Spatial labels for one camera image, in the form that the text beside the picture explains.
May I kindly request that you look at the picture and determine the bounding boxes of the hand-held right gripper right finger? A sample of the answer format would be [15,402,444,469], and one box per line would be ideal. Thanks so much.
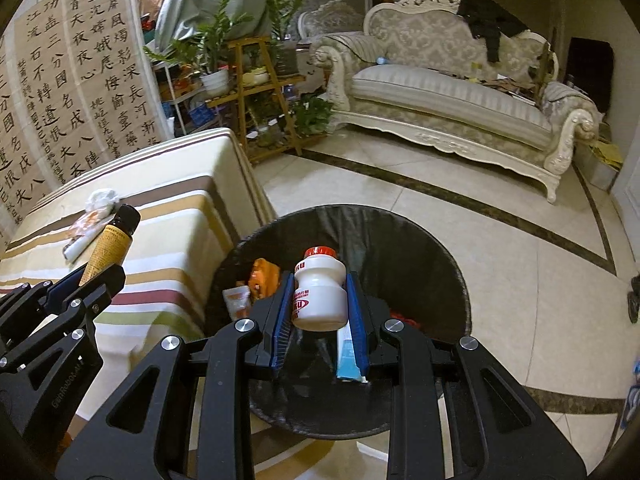
[346,270,586,480]

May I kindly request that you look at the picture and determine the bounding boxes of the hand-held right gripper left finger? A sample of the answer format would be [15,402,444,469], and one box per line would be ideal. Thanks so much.
[55,270,297,480]

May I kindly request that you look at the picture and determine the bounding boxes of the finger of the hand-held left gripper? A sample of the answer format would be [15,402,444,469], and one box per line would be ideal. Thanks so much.
[0,263,127,370]
[0,268,87,342]

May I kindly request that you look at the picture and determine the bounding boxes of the blue toothpaste box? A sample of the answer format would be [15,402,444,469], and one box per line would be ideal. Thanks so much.
[335,322,371,383]

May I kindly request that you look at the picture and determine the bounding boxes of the white bottle red cap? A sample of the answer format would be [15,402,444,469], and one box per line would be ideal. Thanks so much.
[291,246,349,332]

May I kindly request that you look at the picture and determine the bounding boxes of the trash bin with black liner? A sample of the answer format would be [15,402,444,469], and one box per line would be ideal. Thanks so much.
[204,204,473,441]

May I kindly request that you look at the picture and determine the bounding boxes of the white rolled wrapper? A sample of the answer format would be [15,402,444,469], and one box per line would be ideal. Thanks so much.
[62,232,98,263]

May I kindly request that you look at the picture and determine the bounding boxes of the orange plastic bag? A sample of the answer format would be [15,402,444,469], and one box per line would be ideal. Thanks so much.
[248,258,282,303]

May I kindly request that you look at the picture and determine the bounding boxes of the small orange white packet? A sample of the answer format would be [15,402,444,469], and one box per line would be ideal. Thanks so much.
[222,287,252,323]

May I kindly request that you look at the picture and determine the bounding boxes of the orange snack wrapper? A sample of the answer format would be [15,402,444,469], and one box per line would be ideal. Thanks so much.
[67,211,108,238]

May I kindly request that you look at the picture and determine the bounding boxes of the crumpled white tissue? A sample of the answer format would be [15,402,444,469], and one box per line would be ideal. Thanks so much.
[85,188,121,218]

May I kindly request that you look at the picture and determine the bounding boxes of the striped tablecloth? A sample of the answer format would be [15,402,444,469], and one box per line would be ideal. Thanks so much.
[0,127,281,441]

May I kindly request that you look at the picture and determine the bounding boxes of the white metal shelf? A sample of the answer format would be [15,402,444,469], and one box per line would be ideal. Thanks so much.
[150,60,211,141]

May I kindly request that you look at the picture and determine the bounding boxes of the small leafy plant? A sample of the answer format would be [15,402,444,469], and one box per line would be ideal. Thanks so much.
[290,95,336,136]

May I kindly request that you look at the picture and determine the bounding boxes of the potted plant white pot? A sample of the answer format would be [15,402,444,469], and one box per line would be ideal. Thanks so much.
[142,0,253,97]

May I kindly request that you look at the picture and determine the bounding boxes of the ornate cream sofa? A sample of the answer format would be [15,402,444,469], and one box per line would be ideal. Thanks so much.
[309,0,598,203]

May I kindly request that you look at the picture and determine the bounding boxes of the wooden plant stand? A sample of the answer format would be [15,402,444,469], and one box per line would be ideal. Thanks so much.
[205,36,306,163]

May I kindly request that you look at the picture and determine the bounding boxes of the clutter of papers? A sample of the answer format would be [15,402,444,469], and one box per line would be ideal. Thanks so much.
[440,67,543,106]

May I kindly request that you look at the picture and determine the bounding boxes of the black round object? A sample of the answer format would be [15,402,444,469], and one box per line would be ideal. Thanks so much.
[626,274,640,323]

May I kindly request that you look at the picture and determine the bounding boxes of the cardboard box yellow papers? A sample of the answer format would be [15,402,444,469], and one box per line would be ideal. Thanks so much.
[575,142,623,191]

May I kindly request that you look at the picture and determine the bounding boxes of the white panelled door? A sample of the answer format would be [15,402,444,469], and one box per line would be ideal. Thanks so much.
[612,145,640,281]

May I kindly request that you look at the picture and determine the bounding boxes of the ornate armchair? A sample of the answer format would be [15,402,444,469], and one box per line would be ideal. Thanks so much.
[297,0,368,48]

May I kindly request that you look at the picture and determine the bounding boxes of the potted plant dark pot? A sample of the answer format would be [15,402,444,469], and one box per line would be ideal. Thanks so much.
[250,0,318,78]

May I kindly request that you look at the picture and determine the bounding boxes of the black jacket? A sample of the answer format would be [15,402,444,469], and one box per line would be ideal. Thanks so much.
[457,0,530,63]

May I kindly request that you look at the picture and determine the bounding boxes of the calligraphy wall hanging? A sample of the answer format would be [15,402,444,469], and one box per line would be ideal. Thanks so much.
[0,0,173,241]

